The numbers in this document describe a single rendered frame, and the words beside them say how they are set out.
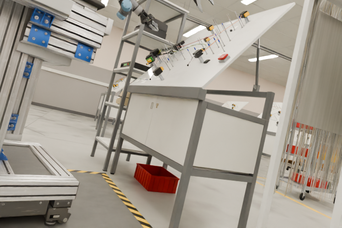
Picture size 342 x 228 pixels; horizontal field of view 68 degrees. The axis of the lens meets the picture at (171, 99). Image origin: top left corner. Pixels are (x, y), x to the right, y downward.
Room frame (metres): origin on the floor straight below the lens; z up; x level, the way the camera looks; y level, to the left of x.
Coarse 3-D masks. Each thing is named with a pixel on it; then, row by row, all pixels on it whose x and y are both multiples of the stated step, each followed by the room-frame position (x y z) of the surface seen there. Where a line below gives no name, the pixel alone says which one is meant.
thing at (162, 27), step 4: (156, 20) 2.65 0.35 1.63; (160, 24) 2.68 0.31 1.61; (164, 24) 2.71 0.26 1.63; (136, 28) 2.71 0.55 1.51; (144, 28) 2.59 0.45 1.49; (148, 28) 2.61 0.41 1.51; (160, 28) 2.69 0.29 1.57; (164, 28) 2.71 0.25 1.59; (148, 32) 2.62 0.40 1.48; (152, 32) 2.64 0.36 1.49; (156, 32) 2.67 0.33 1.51; (160, 32) 2.69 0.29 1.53; (164, 32) 2.72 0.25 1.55; (160, 36) 2.70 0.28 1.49; (164, 36) 2.72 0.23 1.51
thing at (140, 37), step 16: (144, 0) 2.62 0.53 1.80; (160, 0) 2.56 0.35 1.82; (128, 16) 2.97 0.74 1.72; (160, 16) 3.02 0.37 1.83; (176, 16) 2.88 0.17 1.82; (144, 32) 2.52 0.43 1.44; (144, 48) 3.13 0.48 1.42; (160, 48) 3.02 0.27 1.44; (112, 80) 2.98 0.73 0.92; (128, 80) 2.50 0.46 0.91; (96, 144) 2.98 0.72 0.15; (112, 144) 2.51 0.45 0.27; (128, 144) 2.96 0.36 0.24; (128, 160) 3.21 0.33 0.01
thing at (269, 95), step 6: (210, 90) 2.31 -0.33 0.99; (216, 90) 2.24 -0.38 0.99; (222, 90) 2.17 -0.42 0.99; (252, 90) 1.89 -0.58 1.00; (258, 90) 1.87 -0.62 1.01; (246, 96) 1.95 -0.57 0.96; (252, 96) 1.88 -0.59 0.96; (258, 96) 1.82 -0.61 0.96; (264, 96) 1.78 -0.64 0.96; (270, 96) 1.73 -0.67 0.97; (270, 102) 1.74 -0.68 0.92; (264, 108) 1.76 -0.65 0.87; (270, 108) 1.74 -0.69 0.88; (264, 114) 1.75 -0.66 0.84; (270, 114) 1.75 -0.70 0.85
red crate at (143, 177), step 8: (136, 168) 2.52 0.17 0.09; (144, 168) 2.58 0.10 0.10; (152, 168) 2.62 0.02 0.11; (160, 168) 2.66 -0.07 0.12; (136, 176) 2.48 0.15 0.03; (144, 176) 2.32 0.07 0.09; (152, 176) 2.20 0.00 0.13; (160, 176) 2.24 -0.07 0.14; (168, 176) 2.49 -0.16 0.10; (144, 184) 2.28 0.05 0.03; (152, 184) 2.21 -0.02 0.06; (160, 184) 2.25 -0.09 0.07; (168, 184) 2.28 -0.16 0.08; (176, 184) 2.32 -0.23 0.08; (168, 192) 2.29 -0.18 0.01
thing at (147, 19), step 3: (141, 12) 1.98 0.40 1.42; (144, 12) 2.01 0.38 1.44; (138, 15) 2.02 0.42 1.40; (141, 15) 2.04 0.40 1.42; (144, 15) 2.00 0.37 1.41; (147, 15) 2.03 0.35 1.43; (150, 15) 2.02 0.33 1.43; (144, 18) 2.05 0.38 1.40; (147, 18) 2.01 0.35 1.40; (150, 18) 2.03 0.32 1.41; (153, 18) 2.03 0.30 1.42; (144, 21) 2.05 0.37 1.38; (147, 21) 2.01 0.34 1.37; (150, 21) 2.03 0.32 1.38
